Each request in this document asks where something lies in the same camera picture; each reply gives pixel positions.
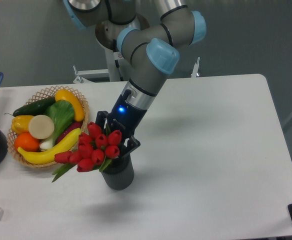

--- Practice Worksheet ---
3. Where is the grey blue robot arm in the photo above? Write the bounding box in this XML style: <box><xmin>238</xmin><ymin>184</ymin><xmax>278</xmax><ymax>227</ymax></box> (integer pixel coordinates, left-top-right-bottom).
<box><xmin>64</xmin><ymin>0</ymin><xmax>207</xmax><ymax>157</ymax></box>

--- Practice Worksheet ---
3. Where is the green cucumber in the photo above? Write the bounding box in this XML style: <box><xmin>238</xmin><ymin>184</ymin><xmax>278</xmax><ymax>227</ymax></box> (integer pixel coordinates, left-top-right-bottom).
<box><xmin>5</xmin><ymin>97</ymin><xmax>56</xmax><ymax>117</ymax></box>

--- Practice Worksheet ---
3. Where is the green bok choy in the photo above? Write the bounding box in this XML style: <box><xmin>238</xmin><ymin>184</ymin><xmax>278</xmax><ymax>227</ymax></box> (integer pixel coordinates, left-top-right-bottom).
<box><xmin>39</xmin><ymin>100</ymin><xmax>75</xmax><ymax>151</ymax></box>

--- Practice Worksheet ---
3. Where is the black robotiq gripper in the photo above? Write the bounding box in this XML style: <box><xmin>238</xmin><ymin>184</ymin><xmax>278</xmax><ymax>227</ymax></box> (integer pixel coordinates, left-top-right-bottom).
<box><xmin>95</xmin><ymin>79</ymin><xmax>157</xmax><ymax>159</ymax></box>

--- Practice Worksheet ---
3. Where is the dark grey ribbed vase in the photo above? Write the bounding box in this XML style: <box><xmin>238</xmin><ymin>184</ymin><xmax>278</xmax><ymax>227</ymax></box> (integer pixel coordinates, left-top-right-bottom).
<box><xmin>101</xmin><ymin>155</ymin><xmax>135</xmax><ymax>191</ymax></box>

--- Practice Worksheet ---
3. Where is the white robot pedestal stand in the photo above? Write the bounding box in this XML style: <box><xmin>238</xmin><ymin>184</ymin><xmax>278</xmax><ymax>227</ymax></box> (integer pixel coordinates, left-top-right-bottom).
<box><xmin>72</xmin><ymin>47</ymin><xmax>201</xmax><ymax>84</ymax></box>

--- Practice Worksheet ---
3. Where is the purple eggplant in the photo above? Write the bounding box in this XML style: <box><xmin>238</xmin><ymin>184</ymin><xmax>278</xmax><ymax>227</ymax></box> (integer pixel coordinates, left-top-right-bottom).
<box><xmin>55</xmin><ymin>121</ymin><xmax>82</xmax><ymax>144</ymax></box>

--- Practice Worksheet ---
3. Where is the yellow squash upper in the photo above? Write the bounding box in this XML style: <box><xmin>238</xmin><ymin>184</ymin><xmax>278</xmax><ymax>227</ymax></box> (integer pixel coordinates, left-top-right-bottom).
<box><xmin>55</xmin><ymin>89</ymin><xmax>85</xmax><ymax>122</ymax></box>

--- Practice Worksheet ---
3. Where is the long yellow squash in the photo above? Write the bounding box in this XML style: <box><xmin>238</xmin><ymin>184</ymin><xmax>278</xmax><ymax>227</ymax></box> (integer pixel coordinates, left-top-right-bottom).
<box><xmin>17</xmin><ymin>128</ymin><xmax>82</xmax><ymax>165</ymax></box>

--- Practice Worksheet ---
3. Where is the orange fruit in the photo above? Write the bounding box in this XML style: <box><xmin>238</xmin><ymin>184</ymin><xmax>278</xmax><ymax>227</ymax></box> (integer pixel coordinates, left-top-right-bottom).
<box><xmin>14</xmin><ymin>132</ymin><xmax>40</xmax><ymax>152</ymax></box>

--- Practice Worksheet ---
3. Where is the beige round disc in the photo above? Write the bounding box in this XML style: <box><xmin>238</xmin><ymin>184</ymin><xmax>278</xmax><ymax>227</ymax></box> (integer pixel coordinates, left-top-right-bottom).
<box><xmin>28</xmin><ymin>115</ymin><xmax>55</xmax><ymax>140</ymax></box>

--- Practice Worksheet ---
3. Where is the red tulip bouquet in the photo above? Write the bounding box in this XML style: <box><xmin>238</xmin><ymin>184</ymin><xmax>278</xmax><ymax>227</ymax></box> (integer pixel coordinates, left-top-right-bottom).
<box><xmin>52</xmin><ymin>121</ymin><xmax>122</xmax><ymax>182</ymax></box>

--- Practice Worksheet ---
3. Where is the yellow bell pepper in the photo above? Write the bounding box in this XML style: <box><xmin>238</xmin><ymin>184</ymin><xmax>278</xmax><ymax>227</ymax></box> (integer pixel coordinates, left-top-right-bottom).
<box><xmin>11</xmin><ymin>115</ymin><xmax>34</xmax><ymax>135</ymax></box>

